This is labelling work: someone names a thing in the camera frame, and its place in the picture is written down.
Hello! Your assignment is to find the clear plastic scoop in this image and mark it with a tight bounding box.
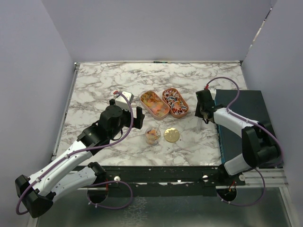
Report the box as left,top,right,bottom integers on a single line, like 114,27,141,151
196,118,203,131

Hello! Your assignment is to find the pink tray of gummy candies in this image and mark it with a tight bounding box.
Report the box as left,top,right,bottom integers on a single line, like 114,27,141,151
140,91,169,120

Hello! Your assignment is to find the pink tray of lollipops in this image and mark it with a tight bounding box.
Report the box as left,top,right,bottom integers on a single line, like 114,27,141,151
162,88,189,118

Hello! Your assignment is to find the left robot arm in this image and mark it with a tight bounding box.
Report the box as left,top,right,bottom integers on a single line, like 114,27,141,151
15,104,145,218

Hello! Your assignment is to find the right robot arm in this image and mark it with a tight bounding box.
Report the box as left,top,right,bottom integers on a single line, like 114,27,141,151
195,88,282,185

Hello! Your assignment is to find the clear glass jar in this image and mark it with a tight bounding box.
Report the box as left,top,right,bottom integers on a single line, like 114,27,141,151
145,127,161,146

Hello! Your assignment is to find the gold jar lid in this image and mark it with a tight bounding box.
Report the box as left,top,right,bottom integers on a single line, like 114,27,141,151
164,128,180,142

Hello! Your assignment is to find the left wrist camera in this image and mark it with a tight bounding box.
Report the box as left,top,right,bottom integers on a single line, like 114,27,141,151
114,91,134,111

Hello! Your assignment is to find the blue network switch box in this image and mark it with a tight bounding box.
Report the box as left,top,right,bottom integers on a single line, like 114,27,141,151
214,90,281,168

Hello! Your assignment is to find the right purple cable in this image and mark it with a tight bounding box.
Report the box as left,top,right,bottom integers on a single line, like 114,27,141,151
205,77,285,206

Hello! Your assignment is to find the purple cable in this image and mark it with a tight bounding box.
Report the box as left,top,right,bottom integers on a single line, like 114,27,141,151
205,77,285,206
15,91,133,215

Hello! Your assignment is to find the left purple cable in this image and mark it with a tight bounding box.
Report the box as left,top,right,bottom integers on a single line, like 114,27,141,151
15,91,133,215

